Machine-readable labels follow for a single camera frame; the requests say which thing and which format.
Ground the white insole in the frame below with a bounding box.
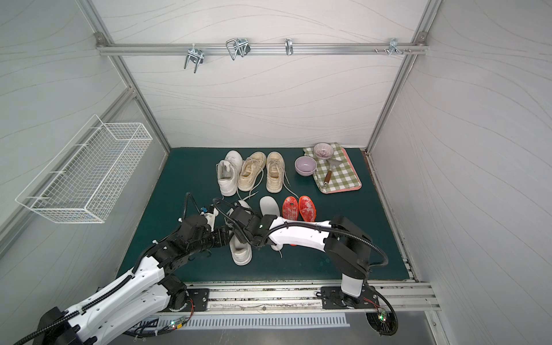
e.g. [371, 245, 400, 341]
[260, 196, 284, 251]

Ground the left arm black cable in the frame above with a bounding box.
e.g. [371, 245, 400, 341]
[12, 191, 204, 345]

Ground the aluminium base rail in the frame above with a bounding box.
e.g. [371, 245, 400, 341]
[172, 279, 441, 318]

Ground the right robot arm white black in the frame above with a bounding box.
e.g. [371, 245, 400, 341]
[225, 207, 373, 298]

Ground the lilac ceramic bowl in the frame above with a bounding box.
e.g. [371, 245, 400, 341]
[294, 155, 317, 177]

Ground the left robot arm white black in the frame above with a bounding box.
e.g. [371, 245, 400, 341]
[20, 214, 230, 344]

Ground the white wire basket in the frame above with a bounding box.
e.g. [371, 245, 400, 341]
[15, 115, 152, 224]

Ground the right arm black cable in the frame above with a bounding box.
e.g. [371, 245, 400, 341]
[212, 198, 390, 270]

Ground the pink plastic tray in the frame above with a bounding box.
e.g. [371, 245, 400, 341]
[321, 148, 362, 194]

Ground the striped small ceramic bowl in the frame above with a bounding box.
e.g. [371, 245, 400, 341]
[313, 142, 334, 160]

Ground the green white checkered cloth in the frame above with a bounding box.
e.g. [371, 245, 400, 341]
[303, 142, 362, 194]

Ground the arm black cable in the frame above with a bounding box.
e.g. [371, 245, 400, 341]
[12, 191, 204, 345]
[212, 198, 390, 270]

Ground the wooden handled metal spatula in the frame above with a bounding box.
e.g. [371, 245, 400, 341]
[323, 158, 343, 188]

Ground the aluminium top rail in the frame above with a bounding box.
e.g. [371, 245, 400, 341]
[96, 41, 429, 57]

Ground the white vent grille strip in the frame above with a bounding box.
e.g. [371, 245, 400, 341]
[182, 313, 350, 330]

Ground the beige sneaker with red insole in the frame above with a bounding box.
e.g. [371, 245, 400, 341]
[265, 151, 299, 199]

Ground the metal hook clamp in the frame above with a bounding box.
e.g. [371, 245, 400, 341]
[184, 46, 204, 73]
[284, 38, 293, 56]
[374, 38, 411, 55]
[226, 38, 251, 60]

